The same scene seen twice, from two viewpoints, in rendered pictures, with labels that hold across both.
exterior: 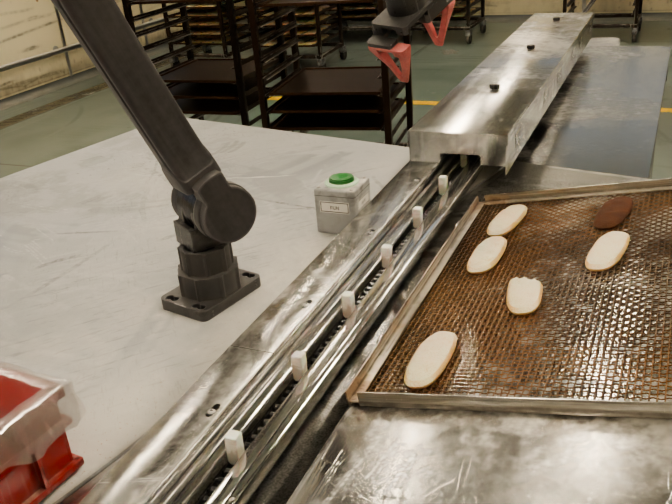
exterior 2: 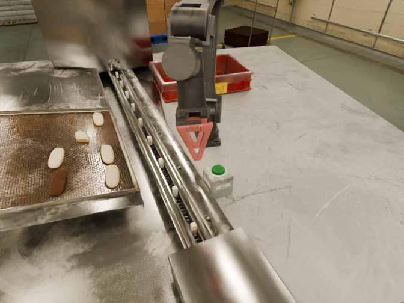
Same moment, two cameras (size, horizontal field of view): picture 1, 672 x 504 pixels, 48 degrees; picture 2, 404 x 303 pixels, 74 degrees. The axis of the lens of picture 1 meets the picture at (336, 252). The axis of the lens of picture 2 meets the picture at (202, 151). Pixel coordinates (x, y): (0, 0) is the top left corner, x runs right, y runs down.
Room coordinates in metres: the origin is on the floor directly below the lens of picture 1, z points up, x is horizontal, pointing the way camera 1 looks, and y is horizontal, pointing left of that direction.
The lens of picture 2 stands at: (1.49, -0.49, 1.41)
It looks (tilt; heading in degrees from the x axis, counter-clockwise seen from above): 37 degrees down; 131
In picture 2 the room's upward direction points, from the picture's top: straight up
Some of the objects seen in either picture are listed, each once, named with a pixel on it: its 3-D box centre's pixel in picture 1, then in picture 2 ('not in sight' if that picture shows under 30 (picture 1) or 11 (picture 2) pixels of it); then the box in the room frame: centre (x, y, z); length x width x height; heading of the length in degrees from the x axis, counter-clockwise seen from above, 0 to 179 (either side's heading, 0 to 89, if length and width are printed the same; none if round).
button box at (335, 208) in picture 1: (345, 214); (216, 184); (1.15, -0.02, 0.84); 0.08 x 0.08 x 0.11; 65
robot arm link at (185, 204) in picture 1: (212, 213); (208, 114); (0.96, 0.16, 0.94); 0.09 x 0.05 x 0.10; 123
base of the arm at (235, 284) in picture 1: (208, 270); (207, 129); (0.94, 0.18, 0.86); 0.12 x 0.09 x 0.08; 143
